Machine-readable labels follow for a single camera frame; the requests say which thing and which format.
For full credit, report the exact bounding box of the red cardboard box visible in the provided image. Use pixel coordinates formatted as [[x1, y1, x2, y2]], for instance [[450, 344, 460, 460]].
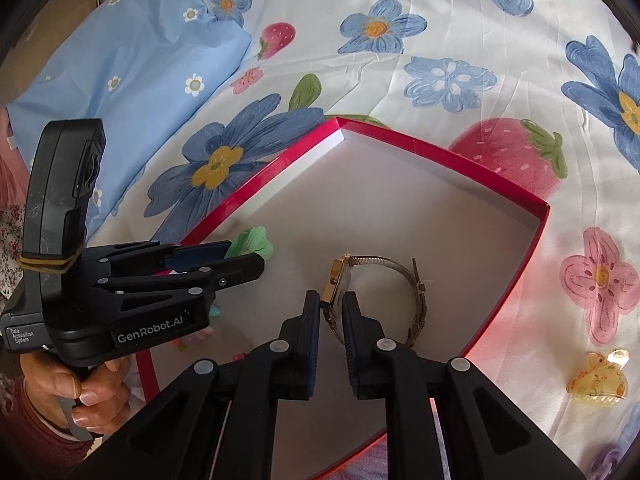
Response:
[[135, 116, 551, 480]]

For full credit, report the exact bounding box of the floral strawberry bedsheet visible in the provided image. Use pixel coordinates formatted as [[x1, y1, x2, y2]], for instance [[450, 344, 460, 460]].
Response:
[[85, 0, 640, 480]]

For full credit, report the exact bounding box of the green hair clip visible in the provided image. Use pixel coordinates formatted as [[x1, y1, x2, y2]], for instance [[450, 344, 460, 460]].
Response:
[[227, 226, 275, 261]]

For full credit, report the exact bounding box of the yellow hair claw clip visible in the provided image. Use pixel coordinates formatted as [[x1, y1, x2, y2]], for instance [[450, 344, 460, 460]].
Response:
[[567, 347, 630, 405]]

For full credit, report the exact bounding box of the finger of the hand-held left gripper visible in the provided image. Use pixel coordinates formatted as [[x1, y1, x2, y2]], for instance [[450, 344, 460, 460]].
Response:
[[100, 252, 266, 311], [82, 241, 233, 273]]

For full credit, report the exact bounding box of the person's left hand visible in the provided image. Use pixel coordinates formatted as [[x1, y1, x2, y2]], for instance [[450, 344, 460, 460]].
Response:
[[20, 355, 133, 436]]

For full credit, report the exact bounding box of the pink pillow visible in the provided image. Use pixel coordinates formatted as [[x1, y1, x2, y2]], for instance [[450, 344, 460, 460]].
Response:
[[0, 110, 31, 206]]

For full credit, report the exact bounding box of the person's left forearm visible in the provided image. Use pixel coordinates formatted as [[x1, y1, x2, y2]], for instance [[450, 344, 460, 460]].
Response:
[[0, 395, 106, 480]]

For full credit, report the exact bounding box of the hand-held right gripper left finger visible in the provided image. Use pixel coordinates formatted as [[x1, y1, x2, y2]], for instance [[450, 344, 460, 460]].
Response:
[[75, 290, 321, 480]]

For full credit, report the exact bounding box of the gold wrist watch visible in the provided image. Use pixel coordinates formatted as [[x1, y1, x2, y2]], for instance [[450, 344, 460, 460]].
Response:
[[320, 254, 429, 348]]

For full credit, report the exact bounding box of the light blue pillow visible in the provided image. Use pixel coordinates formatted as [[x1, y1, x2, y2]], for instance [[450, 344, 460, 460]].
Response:
[[5, 0, 253, 238]]

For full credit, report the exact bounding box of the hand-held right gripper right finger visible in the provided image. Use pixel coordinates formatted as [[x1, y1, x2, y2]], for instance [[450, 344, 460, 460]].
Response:
[[341, 292, 586, 480]]

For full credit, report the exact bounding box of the colourful beaded bracelet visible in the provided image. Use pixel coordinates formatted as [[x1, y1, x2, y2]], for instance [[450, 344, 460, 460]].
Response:
[[170, 304, 225, 353]]

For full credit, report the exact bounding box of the small floral print cloth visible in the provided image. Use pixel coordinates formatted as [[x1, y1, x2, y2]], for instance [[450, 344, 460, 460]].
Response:
[[0, 204, 32, 311]]

